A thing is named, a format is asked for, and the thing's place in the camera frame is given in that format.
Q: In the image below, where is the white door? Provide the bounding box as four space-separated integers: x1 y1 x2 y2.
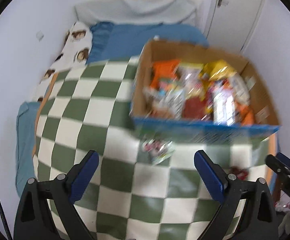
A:
204 0 265 53

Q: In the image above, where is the grey white headboard cover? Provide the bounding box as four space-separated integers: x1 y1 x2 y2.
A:
74 0 202 28

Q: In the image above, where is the red white snack packet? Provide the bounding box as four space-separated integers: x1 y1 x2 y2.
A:
212 86 236 126

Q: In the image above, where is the yellow snack packet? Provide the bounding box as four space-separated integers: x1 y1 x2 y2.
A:
203 60 237 81

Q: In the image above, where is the small white portrait packet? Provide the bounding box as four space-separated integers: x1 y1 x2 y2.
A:
141 139 175 165

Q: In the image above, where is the green white checkered blanket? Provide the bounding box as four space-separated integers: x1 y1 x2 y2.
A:
33 57 272 239

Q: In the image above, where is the orange chip bag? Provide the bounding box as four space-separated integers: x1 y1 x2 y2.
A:
150 59 181 89

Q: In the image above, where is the cardboard snack box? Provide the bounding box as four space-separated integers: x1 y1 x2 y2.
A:
130 40 280 142

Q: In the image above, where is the blue bed sheet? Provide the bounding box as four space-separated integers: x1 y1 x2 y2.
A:
15 22 208 194

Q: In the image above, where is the orange snack packet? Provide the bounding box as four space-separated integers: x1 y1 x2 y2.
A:
236 103 255 126

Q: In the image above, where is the dark red snack packet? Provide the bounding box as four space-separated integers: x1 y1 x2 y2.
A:
182 96 207 120

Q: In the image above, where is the door handle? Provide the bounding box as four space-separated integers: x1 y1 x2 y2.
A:
217 0 229 8

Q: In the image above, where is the bear print pillow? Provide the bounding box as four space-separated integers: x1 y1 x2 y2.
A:
32 22 92 101

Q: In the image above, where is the white black snack bag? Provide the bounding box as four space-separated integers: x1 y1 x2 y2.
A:
143 87 185 119

